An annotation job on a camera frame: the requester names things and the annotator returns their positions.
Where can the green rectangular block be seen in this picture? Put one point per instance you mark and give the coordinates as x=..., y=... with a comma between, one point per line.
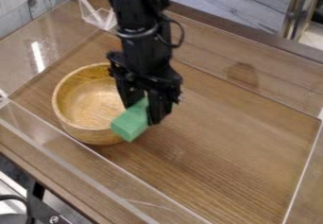
x=133, y=122

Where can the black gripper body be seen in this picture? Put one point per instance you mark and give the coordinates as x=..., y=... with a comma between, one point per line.
x=146, y=56

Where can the clear acrylic corner bracket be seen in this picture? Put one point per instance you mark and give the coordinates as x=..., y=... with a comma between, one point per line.
x=100, y=18

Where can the black metal table frame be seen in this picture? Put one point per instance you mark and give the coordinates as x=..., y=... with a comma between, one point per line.
x=39, y=213

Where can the clear acrylic front panel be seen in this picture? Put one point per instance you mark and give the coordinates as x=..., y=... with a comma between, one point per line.
x=98, y=187

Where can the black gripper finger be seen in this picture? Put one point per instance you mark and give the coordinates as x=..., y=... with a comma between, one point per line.
x=161, y=103
x=129, y=87

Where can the brown wooden bowl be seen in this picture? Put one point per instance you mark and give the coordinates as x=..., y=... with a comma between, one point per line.
x=86, y=103

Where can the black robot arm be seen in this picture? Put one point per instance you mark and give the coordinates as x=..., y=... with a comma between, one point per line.
x=141, y=14

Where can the background metal table leg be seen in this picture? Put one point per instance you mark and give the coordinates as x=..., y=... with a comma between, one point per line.
x=298, y=18

